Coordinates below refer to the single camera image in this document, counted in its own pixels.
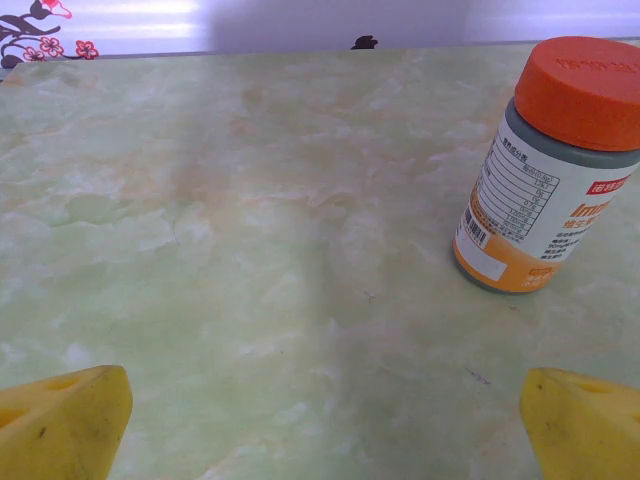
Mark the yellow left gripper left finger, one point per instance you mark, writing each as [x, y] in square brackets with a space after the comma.
[60, 430]

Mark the orange-capped supplement bottle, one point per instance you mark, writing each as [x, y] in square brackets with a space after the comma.
[550, 175]

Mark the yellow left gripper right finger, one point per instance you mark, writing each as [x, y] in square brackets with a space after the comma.
[585, 430]

